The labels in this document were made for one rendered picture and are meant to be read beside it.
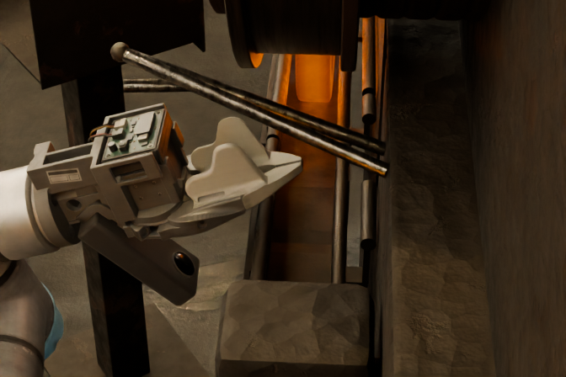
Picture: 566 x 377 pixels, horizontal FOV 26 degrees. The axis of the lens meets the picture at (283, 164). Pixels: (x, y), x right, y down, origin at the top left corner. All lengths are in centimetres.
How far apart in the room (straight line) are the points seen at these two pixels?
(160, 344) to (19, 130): 65
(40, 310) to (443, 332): 51
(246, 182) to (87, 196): 13
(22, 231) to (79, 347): 90
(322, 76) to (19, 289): 34
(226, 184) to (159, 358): 92
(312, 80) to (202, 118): 119
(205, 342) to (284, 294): 110
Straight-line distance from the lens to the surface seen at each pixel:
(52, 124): 237
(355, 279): 96
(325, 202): 110
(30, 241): 102
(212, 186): 97
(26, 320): 108
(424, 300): 70
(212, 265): 202
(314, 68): 116
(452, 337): 68
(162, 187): 97
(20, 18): 152
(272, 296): 80
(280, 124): 81
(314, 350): 77
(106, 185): 97
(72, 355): 189
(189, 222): 96
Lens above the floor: 135
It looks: 37 degrees down
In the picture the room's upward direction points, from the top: straight up
